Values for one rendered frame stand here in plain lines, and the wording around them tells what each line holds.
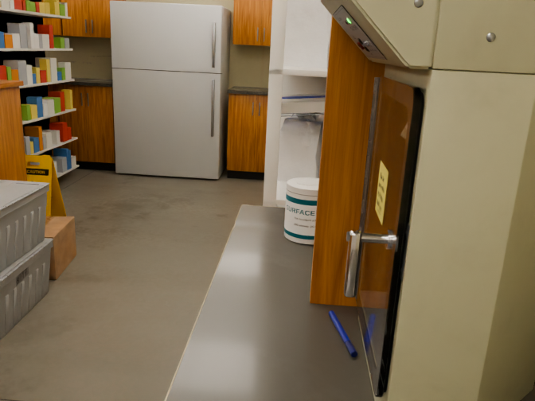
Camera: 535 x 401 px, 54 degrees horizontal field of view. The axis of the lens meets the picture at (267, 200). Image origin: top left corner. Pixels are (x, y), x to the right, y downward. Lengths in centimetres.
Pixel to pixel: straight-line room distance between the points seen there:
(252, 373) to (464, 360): 32
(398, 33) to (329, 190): 46
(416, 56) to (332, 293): 59
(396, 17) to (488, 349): 41
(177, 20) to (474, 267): 512
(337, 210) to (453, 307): 39
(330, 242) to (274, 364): 27
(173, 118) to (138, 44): 81
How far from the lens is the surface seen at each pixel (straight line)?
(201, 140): 563
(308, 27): 198
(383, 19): 58
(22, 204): 285
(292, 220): 135
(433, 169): 60
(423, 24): 59
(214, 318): 99
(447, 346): 69
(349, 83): 95
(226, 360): 88
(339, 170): 97
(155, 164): 580
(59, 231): 346
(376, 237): 67
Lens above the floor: 142
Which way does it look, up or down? 16 degrees down
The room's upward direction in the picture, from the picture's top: 3 degrees clockwise
